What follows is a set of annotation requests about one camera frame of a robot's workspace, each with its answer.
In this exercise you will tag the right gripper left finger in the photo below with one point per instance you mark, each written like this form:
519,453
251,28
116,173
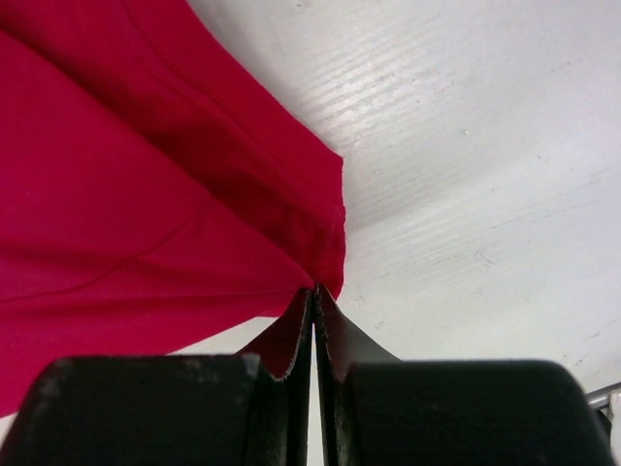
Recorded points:
246,408

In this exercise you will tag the bright red t shirt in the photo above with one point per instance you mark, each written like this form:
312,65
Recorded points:
153,193

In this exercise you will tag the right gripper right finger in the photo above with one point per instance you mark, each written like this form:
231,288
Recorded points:
377,409

